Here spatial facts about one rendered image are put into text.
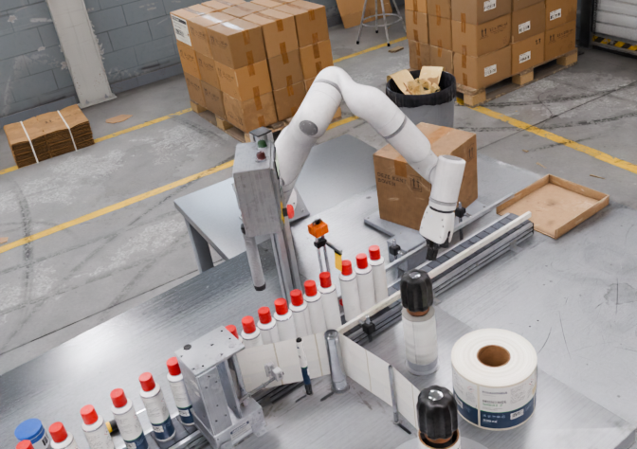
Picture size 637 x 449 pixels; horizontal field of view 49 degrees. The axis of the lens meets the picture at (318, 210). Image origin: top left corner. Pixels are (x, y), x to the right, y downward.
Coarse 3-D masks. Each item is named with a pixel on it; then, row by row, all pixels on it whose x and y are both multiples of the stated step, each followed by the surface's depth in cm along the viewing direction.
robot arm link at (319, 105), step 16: (320, 96) 201; (336, 96) 204; (304, 112) 200; (320, 112) 200; (288, 128) 223; (304, 128) 202; (320, 128) 201; (288, 144) 225; (304, 144) 222; (288, 160) 229; (288, 176) 234
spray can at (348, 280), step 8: (344, 264) 199; (344, 272) 200; (352, 272) 201; (344, 280) 200; (352, 280) 200; (344, 288) 202; (352, 288) 202; (344, 296) 204; (352, 296) 203; (344, 304) 206; (352, 304) 204; (344, 312) 208; (352, 312) 206; (360, 312) 208
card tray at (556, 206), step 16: (544, 176) 268; (528, 192) 265; (544, 192) 265; (560, 192) 263; (576, 192) 262; (592, 192) 256; (512, 208) 259; (528, 208) 257; (544, 208) 256; (560, 208) 254; (576, 208) 253; (592, 208) 247; (544, 224) 247; (560, 224) 245; (576, 224) 244
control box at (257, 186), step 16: (240, 144) 185; (256, 144) 183; (272, 144) 183; (240, 160) 176; (256, 160) 175; (272, 160) 175; (240, 176) 171; (256, 176) 172; (272, 176) 172; (240, 192) 174; (256, 192) 174; (272, 192) 174; (240, 208) 176; (256, 208) 176; (272, 208) 176; (256, 224) 178; (272, 224) 179
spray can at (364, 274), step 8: (360, 256) 202; (360, 264) 201; (368, 264) 203; (360, 272) 202; (368, 272) 202; (360, 280) 203; (368, 280) 203; (360, 288) 205; (368, 288) 205; (360, 296) 207; (368, 296) 206; (360, 304) 209; (368, 304) 207
